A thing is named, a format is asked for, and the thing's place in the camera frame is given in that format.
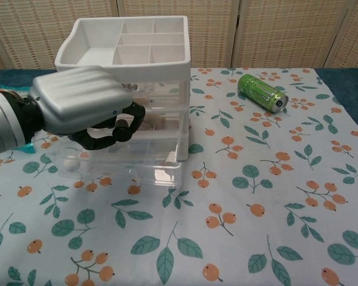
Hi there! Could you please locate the small white cylinder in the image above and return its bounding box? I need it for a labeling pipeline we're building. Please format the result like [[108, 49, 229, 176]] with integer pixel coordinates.
[[164, 151, 178, 166]]

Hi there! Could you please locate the teal clear snack bag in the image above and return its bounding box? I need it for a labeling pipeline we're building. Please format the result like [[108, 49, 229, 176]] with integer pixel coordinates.
[[0, 85, 36, 155]]

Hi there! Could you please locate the clear plastic container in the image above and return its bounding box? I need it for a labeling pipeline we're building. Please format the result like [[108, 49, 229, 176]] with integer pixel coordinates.
[[47, 138, 183, 189]]

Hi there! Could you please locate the white clear drawer organizer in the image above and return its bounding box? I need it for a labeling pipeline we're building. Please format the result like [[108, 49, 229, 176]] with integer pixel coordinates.
[[54, 16, 192, 161]]

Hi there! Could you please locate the small black knob object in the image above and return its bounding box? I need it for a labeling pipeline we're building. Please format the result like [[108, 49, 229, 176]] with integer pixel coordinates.
[[112, 118, 135, 142]]

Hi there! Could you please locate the woven bamboo folding screen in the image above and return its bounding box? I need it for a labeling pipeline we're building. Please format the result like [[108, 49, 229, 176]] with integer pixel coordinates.
[[0, 0, 358, 72]]

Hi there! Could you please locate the green drink can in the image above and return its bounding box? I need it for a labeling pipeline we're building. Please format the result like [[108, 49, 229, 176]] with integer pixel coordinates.
[[237, 73, 288, 114]]

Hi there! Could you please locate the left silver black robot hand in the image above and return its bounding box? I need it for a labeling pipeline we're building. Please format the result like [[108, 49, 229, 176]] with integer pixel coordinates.
[[28, 66, 146, 151]]

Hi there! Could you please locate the floral leaf fruit tablecloth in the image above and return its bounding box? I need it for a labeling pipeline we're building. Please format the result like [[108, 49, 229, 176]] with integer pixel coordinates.
[[0, 67, 358, 286]]

